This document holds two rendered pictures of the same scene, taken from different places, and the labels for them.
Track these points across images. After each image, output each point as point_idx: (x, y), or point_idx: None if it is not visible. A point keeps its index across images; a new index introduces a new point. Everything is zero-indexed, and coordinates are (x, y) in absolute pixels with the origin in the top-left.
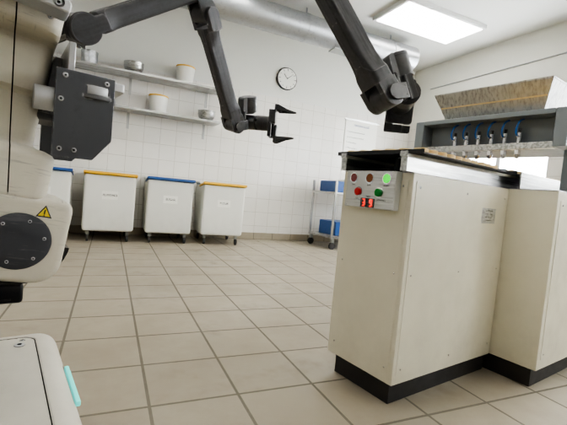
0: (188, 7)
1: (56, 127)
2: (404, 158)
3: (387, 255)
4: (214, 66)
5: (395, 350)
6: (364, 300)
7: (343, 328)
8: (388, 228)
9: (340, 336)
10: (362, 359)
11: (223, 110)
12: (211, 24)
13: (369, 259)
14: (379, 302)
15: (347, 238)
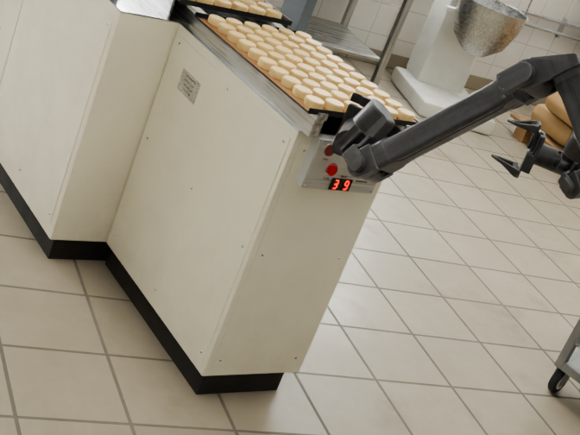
0: (544, 81)
1: None
2: None
3: (337, 240)
4: (470, 129)
5: (314, 335)
6: (287, 297)
7: (242, 340)
8: (347, 209)
9: (234, 350)
10: (266, 362)
11: (399, 164)
12: (536, 100)
13: (310, 248)
14: (309, 293)
15: (279, 226)
